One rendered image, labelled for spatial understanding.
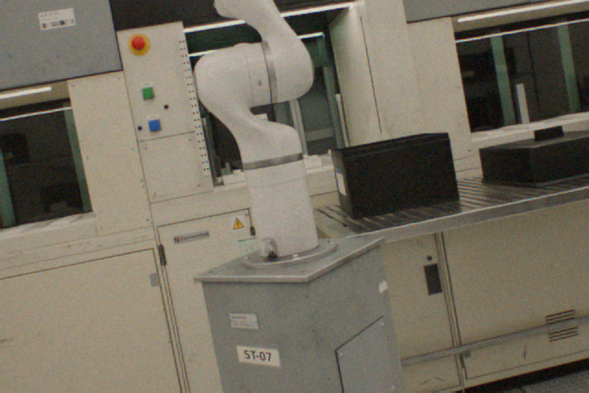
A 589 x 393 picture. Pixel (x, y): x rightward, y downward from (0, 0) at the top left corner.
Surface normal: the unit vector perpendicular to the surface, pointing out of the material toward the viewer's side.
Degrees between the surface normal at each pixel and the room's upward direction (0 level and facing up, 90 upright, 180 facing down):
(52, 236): 90
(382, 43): 90
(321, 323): 90
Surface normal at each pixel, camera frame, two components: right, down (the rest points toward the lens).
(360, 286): 0.78, -0.11
